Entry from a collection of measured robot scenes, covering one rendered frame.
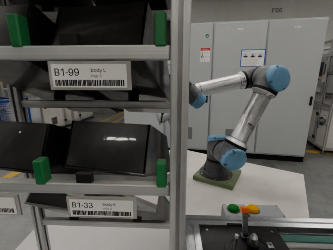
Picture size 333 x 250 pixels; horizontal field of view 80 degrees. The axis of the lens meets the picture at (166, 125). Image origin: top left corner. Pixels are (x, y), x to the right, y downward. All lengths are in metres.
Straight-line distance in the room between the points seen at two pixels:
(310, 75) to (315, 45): 0.43
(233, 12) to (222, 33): 4.79
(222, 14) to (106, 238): 7.95
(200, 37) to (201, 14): 4.78
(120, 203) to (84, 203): 0.04
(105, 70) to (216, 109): 3.36
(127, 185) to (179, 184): 0.06
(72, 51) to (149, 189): 0.18
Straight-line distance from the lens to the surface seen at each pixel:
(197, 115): 3.56
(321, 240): 0.85
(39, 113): 5.68
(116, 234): 0.87
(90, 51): 0.23
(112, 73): 0.22
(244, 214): 0.65
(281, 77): 1.04
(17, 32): 0.27
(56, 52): 0.25
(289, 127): 3.84
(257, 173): 1.36
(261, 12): 8.45
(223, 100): 3.53
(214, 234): 0.71
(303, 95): 3.81
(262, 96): 1.03
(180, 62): 0.22
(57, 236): 0.94
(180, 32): 0.22
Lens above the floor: 1.44
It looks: 14 degrees down
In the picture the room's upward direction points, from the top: straight up
